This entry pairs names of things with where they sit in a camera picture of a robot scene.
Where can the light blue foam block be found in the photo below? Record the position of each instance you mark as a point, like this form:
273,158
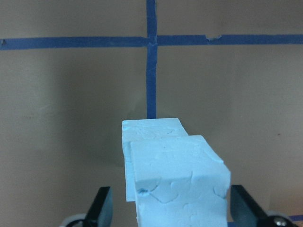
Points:
144,129
179,182

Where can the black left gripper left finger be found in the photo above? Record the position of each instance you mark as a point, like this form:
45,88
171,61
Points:
101,211

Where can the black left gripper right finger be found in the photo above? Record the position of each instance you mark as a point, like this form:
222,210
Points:
245,211

